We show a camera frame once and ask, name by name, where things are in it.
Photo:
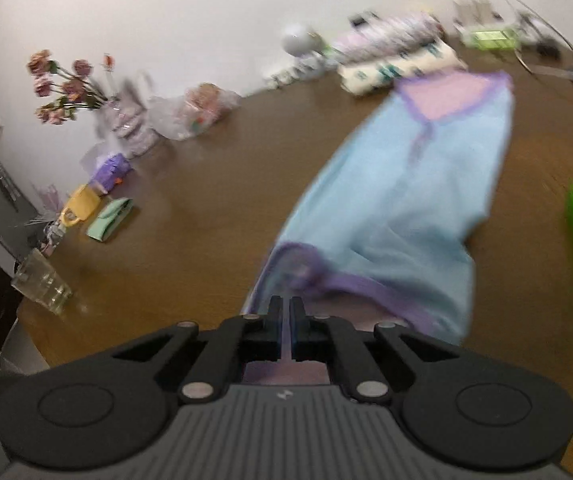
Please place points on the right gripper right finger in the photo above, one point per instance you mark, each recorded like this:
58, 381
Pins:
369, 367

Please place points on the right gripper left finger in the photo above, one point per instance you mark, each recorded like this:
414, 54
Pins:
201, 365

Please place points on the pink blue mesh garment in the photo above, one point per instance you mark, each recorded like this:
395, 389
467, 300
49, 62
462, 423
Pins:
380, 233

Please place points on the green fabric pouch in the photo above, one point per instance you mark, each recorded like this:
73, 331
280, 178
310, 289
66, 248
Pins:
109, 219

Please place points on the clear drinking glass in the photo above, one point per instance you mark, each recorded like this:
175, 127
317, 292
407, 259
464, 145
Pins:
37, 280

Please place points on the yellow mug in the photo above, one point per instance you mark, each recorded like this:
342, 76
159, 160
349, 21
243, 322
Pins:
81, 205

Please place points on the clear plastic snack bag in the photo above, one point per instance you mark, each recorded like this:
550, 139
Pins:
179, 119

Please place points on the patterned flower vase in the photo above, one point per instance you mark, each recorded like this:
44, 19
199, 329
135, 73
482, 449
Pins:
124, 122

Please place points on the white dominoes row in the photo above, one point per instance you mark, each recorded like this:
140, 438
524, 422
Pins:
280, 78

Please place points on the cream floral folded cloth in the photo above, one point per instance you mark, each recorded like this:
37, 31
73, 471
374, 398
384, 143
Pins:
363, 78

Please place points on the pink artificial flowers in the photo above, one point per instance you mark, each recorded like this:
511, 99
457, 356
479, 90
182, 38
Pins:
68, 91

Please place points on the white robot figurine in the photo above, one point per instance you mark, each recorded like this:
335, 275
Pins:
307, 49

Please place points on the pink floral folded cloth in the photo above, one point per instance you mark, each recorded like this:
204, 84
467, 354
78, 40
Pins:
376, 37

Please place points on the green transparent box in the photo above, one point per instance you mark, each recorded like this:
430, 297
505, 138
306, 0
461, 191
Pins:
490, 39

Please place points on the white power strip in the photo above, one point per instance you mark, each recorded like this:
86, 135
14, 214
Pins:
474, 16

